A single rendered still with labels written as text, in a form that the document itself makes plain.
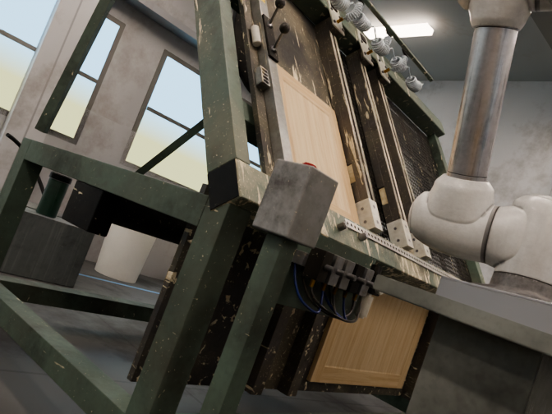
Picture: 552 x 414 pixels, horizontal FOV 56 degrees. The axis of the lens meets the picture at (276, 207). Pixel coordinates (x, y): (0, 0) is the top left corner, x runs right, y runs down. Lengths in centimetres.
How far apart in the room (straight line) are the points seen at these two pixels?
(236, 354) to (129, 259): 347
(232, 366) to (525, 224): 78
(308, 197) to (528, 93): 460
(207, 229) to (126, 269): 335
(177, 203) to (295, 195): 42
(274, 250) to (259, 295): 11
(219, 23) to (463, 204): 91
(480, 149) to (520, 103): 426
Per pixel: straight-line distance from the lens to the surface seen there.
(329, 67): 240
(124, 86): 518
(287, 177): 126
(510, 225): 139
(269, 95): 179
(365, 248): 188
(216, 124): 151
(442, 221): 141
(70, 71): 248
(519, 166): 538
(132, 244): 466
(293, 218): 121
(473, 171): 141
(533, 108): 560
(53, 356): 184
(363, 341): 256
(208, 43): 171
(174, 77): 540
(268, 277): 125
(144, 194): 165
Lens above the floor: 72
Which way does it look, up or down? 4 degrees up
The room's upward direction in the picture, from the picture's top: 21 degrees clockwise
